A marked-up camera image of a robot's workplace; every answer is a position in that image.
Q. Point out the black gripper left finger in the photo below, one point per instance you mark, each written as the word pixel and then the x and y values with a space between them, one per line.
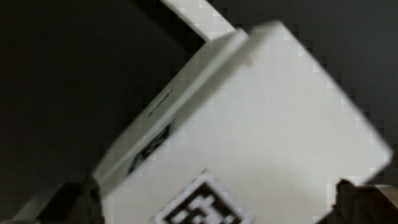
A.
pixel 66 204

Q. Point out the white L-shaped obstacle fence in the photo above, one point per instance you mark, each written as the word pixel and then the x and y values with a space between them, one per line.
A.
pixel 201 17

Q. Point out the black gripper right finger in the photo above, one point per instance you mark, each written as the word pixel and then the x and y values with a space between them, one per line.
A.
pixel 366 204

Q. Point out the white cabinet top block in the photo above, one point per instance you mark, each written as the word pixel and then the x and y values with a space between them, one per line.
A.
pixel 245 142

